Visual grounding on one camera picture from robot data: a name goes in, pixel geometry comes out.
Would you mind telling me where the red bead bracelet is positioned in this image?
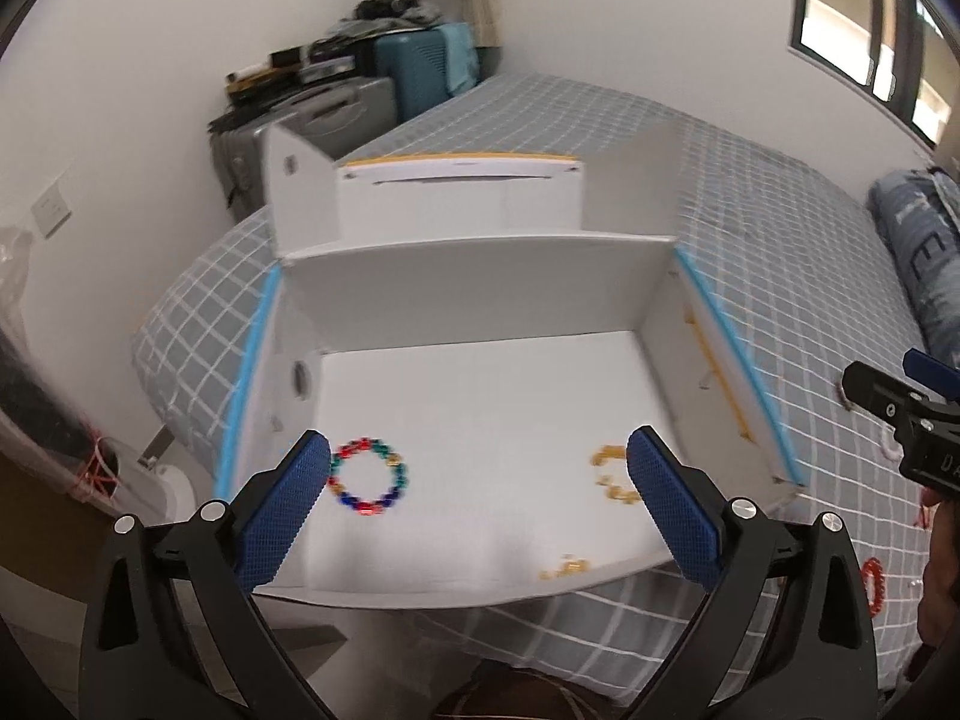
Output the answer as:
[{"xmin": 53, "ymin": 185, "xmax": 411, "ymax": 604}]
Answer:
[{"xmin": 861, "ymin": 559, "xmax": 887, "ymax": 620}]

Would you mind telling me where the light blue cloth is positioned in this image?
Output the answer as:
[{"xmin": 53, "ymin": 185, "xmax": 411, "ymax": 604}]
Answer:
[{"xmin": 439, "ymin": 22, "xmax": 481, "ymax": 95}]

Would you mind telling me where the teal suitcase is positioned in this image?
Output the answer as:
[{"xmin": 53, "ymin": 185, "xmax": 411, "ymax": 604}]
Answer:
[{"xmin": 375, "ymin": 22, "xmax": 481, "ymax": 125}]

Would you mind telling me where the person's right hand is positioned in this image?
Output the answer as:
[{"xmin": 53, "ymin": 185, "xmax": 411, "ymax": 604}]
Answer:
[{"xmin": 919, "ymin": 495, "xmax": 960, "ymax": 644}]

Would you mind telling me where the white fan base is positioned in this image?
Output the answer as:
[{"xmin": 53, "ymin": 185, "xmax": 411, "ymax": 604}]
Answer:
[{"xmin": 112, "ymin": 457, "xmax": 200, "ymax": 533}]

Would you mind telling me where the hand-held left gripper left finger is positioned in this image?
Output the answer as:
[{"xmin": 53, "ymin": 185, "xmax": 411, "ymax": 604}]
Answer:
[{"xmin": 79, "ymin": 427, "xmax": 335, "ymax": 720}]

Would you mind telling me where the multicolour bead bracelet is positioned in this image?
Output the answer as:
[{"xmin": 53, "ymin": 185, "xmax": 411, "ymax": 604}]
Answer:
[{"xmin": 328, "ymin": 436, "xmax": 412, "ymax": 517}]

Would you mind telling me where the small amber bead piece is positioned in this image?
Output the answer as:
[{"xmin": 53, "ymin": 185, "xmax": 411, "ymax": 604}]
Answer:
[{"xmin": 538, "ymin": 553, "xmax": 592, "ymax": 581}]

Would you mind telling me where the blue-grey pillow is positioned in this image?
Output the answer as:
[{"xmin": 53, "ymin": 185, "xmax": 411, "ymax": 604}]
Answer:
[{"xmin": 866, "ymin": 165, "xmax": 960, "ymax": 383}]

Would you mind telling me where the amber bead bracelet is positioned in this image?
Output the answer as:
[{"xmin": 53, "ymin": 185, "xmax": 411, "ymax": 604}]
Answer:
[{"xmin": 589, "ymin": 446, "xmax": 642, "ymax": 505}]

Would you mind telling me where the grey checked bed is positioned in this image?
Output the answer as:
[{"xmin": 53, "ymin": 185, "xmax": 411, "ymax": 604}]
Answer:
[{"xmin": 131, "ymin": 71, "xmax": 960, "ymax": 720}]

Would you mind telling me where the grey suitcase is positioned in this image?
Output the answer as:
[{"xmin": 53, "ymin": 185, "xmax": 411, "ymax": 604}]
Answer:
[{"xmin": 208, "ymin": 76, "xmax": 398, "ymax": 211}]

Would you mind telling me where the clear plastic bag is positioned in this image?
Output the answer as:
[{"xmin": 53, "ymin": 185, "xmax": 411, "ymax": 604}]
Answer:
[{"xmin": 0, "ymin": 225, "xmax": 46, "ymax": 361}]

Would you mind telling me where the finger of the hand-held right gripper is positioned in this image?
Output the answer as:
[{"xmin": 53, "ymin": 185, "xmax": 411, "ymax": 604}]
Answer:
[
  {"xmin": 904, "ymin": 349, "xmax": 960, "ymax": 398},
  {"xmin": 840, "ymin": 361, "xmax": 931, "ymax": 422}
]

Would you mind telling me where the white cardboard box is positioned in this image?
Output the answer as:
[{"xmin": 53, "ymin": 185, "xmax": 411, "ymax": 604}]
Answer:
[{"xmin": 214, "ymin": 120, "xmax": 811, "ymax": 608}]

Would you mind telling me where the stack of black devices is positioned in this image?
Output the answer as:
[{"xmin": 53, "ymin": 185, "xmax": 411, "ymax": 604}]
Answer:
[{"xmin": 225, "ymin": 41, "xmax": 376, "ymax": 102}]

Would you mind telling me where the pile of dark clothes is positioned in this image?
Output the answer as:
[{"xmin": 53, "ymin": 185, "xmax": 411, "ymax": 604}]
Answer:
[{"xmin": 352, "ymin": 0, "xmax": 443, "ymax": 35}]

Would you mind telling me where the dark framed window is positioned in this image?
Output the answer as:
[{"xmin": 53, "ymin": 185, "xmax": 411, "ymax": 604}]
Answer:
[{"xmin": 787, "ymin": 0, "xmax": 960, "ymax": 151}]

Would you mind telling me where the black wrapped bundle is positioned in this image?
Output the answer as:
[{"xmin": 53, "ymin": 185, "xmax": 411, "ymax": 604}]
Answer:
[{"xmin": 0, "ymin": 330, "xmax": 98, "ymax": 466}]

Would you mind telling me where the white wall socket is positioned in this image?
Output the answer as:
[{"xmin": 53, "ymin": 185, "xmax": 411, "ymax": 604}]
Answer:
[{"xmin": 30, "ymin": 180, "xmax": 74, "ymax": 241}]

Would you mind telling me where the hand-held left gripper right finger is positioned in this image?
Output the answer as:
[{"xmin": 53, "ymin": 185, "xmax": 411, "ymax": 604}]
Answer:
[{"xmin": 626, "ymin": 426, "xmax": 878, "ymax": 720}]

